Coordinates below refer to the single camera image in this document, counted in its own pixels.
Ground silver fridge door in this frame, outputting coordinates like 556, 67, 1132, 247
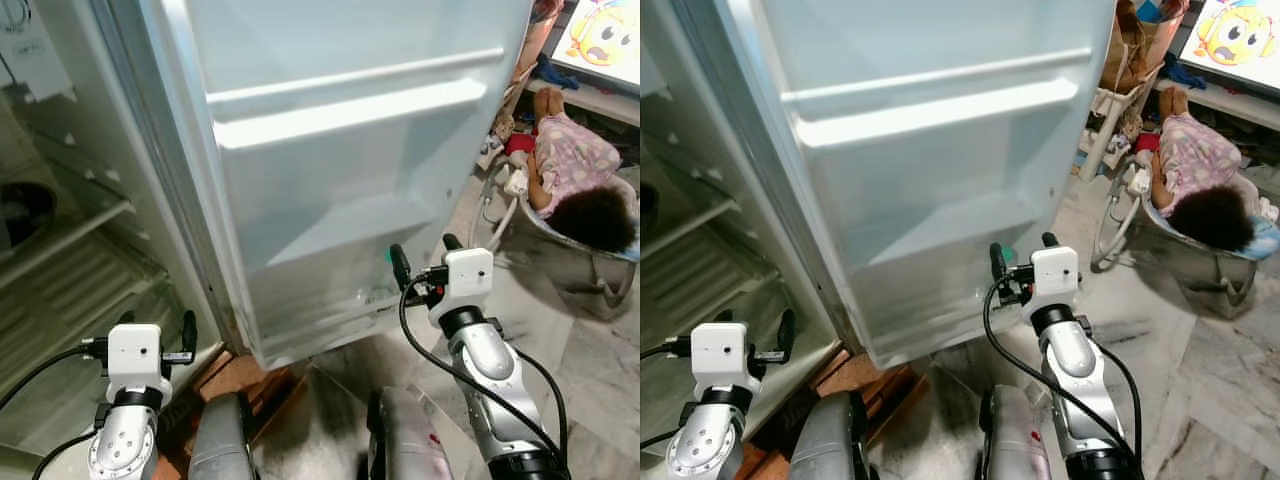
680, 0, 1120, 370
104, 0, 537, 370

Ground red brick fridge base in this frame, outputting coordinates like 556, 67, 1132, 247
150, 348, 303, 480
740, 348, 923, 480

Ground grey left robot leg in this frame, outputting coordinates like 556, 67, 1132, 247
789, 391, 870, 480
187, 392, 258, 480

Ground grey robot leg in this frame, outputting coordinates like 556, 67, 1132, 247
187, 392, 258, 480
979, 385, 1067, 480
364, 385, 472, 480
789, 391, 870, 480

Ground dark round container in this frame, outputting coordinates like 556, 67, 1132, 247
0, 182, 58, 253

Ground child in pink dress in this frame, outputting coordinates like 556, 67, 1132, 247
524, 85, 641, 255
1144, 85, 1265, 253

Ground grey right robot leg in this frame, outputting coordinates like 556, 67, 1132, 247
979, 385, 1067, 480
364, 385, 472, 480

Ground dark blue cloth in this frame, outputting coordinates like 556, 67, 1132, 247
533, 54, 582, 92
1159, 54, 1208, 91

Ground brown paper bag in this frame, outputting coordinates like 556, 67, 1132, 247
513, 0, 567, 93
1099, 0, 1188, 97

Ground yellow emoji picture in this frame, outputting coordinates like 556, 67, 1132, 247
549, 0, 641, 87
1179, 0, 1280, 87

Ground white paper label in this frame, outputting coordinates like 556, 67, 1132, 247
0, 0, 78, 103

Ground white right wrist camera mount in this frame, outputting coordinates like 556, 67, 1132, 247
1021, 245, 1082, 322
429, 247, 495, 327

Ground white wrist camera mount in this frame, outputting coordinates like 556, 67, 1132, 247
429, 247, 495, 327
691, 323, 750, 394
106, 323, 164, 392
1021, 245, 1082, 322

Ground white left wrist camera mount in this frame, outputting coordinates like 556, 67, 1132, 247
691, 323, 750, 394
106, 323, 164, 392

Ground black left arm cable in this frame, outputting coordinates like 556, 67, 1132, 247
0, 338, 110, 480
640, 338, 697, 453

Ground white wire fridge shelf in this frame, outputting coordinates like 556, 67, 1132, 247
640, 196, 743, 263
0, 198, 138, 293

